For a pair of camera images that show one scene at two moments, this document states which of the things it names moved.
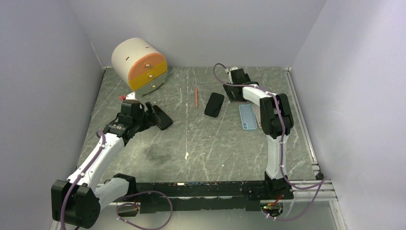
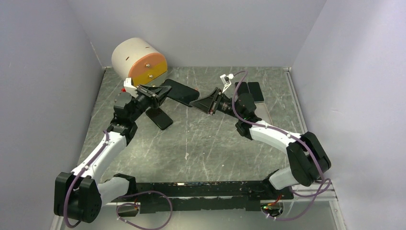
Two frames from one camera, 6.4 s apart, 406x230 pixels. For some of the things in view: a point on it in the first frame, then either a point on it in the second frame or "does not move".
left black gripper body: [151, 119] -> [143, 102]
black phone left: [165, 121] does not move
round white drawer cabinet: [139, 65] does not move
